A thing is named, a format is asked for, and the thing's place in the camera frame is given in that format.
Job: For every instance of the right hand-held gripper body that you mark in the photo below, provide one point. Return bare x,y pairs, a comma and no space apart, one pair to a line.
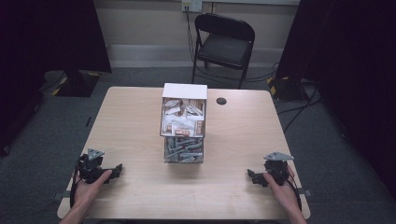
277,169

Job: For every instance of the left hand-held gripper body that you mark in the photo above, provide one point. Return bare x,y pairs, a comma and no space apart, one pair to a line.
90,170

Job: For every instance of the person's left hand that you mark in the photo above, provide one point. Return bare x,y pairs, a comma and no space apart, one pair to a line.
85,191

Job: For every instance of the person's right hand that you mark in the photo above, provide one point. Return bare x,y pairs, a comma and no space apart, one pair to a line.
281,194

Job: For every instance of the black stand base striped tape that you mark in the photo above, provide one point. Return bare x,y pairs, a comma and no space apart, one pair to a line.
285,88
77,85

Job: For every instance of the pile of white sachets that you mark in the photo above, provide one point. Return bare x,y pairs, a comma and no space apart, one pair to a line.
183,119

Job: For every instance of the clear two-tier box white top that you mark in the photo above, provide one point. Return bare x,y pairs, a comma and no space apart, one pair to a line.
184,91

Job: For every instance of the black folding chair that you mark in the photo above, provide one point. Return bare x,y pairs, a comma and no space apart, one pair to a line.
224,46

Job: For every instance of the grey table edge bracket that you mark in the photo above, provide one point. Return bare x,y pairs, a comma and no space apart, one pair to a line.
60,196
305,192

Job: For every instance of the white wall socket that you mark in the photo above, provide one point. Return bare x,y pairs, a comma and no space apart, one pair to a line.
191,5

